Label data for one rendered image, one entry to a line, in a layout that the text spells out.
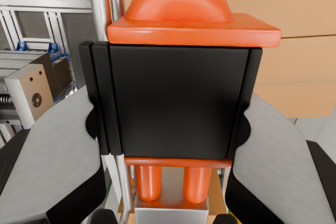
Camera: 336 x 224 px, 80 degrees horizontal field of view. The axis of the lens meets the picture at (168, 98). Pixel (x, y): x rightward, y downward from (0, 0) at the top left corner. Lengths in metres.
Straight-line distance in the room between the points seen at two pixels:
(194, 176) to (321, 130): 2.03
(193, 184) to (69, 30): 1.22
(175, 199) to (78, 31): 1.19
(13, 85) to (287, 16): 0.89
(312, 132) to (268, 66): 1.26
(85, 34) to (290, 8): 1.00
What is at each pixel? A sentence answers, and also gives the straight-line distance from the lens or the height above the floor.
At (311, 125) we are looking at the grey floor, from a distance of 2.08.
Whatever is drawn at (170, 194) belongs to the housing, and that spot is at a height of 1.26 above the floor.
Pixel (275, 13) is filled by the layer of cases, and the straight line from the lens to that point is 0.91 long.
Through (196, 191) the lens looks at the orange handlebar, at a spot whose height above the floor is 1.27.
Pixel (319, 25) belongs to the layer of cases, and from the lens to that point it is 1.01.
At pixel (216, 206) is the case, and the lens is 0.87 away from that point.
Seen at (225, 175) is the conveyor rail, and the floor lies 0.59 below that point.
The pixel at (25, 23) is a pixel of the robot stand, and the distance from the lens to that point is 1.43.
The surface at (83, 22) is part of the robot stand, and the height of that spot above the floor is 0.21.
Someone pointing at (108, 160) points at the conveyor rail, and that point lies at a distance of 1.20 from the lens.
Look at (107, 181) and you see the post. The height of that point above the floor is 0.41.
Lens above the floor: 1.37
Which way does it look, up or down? 60 degrees down
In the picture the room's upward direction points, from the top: 177 degrees counter-clockwise
